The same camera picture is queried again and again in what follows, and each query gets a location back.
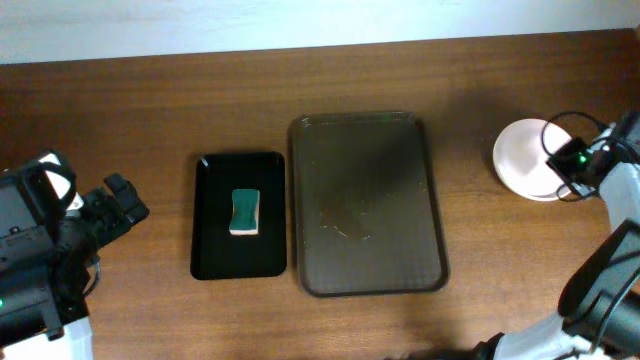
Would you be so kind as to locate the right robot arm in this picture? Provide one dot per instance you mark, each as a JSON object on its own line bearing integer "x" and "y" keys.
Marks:
{"x": 598, "y": 311}

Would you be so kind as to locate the green and white sponge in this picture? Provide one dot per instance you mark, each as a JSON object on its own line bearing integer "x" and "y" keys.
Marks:
{"x": 245, "y": 212}

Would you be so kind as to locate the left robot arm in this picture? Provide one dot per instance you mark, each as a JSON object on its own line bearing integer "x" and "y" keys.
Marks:
{"x": 50, "y": 239}

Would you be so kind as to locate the small black tray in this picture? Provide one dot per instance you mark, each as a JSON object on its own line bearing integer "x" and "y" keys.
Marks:
{"x": 216, "y": 254}

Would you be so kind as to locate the brown serving tray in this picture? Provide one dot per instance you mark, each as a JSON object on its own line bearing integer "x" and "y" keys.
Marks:
{"x": 366, "y": 209}

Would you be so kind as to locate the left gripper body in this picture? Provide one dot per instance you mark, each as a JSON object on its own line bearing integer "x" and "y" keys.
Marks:
{"x": 107, "y": 209}

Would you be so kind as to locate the white plate front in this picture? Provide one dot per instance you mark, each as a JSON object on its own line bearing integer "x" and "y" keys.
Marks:
{"x": 520, "y": 160}

